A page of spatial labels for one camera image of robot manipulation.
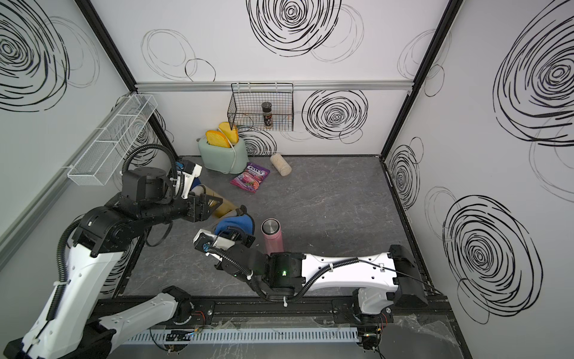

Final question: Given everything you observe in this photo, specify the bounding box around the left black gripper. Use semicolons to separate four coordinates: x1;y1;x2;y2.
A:
145;188;224;230

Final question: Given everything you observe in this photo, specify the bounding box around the gold thermos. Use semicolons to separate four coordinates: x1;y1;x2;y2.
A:
191;185;238;218

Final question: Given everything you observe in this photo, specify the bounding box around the blue and grey cloth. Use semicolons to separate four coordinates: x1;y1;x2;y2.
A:
213;205;255;236

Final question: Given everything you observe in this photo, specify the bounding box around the blue thermos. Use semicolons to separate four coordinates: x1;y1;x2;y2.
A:
190;177;201;190

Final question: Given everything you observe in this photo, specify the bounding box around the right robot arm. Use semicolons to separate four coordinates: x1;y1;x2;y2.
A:
194;230;428;315

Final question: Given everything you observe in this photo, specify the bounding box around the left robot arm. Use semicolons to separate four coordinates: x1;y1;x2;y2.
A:
4;149;223;358

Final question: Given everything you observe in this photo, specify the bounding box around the pink thermos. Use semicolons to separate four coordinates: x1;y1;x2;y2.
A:
261;218;284;255

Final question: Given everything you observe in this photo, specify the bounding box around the purple candy bag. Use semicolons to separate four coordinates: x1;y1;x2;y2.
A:
230;162;270;193

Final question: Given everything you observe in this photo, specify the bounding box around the mint green toaster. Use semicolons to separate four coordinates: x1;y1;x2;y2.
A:
198;138;249;174

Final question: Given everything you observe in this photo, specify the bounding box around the front yellow toast slice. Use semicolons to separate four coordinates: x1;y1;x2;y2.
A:
206;130;232;148

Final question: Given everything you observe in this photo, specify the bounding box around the yellow toast slice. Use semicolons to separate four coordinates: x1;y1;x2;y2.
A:
218;121;239;145
206;130;232;148

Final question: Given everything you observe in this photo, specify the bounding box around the rear yellow toast slice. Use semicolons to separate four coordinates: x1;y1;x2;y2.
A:
218;121;239;145

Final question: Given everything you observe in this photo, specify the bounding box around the clear jar of oats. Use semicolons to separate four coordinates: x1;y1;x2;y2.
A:
270;153;292;177

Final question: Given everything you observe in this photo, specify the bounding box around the dark spice bottle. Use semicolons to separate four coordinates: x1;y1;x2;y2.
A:
261;102;274;128

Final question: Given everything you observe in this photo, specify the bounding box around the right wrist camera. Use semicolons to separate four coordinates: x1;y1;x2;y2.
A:
194;230;235;253

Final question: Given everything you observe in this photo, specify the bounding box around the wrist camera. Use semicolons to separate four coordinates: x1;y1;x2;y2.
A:
194;230;235;253
176;159;203;198

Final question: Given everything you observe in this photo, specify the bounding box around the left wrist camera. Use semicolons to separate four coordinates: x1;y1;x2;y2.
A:
176;159;203;198

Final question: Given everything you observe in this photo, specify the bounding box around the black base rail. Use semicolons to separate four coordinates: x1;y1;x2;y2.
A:
161;296;452;326

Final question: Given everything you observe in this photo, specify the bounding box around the white slotted cable duct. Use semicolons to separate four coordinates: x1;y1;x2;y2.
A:
125;328;359;346

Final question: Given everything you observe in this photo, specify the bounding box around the black wire basket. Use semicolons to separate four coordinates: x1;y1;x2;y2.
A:
227;82;294;132

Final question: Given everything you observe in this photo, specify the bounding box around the white mesh wall shelf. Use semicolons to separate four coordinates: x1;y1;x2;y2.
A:
67;94;158;186

